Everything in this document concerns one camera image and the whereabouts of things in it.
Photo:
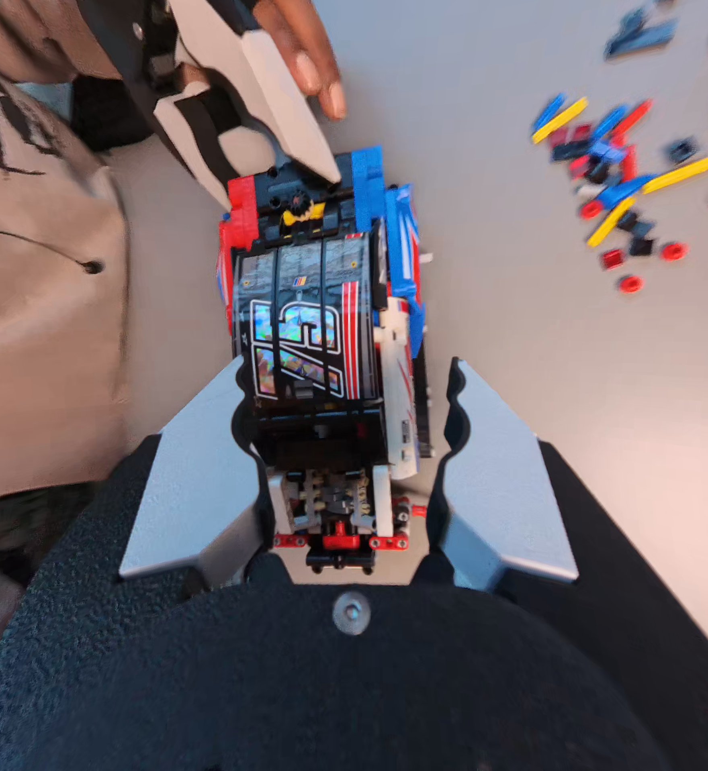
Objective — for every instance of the pile of small lego pieces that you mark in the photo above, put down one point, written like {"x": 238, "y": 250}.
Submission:
{"x": 607, "y": 150}

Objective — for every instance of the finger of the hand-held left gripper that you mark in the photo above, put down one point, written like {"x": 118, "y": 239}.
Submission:
{"x": 281, "y": 90}
{"x": 182, "y": 135}

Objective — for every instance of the red blue lego car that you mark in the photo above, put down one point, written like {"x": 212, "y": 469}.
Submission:
{"x": 312, "y": 337}

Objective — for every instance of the person's left hand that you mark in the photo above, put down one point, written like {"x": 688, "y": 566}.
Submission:
{"x": 300, "y": 42}

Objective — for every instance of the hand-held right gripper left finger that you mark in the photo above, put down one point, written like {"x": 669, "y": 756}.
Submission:
{"x": 197, "y": 482}

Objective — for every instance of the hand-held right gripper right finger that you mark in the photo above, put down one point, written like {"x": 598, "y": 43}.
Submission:
{"x": 504, "y": 482}

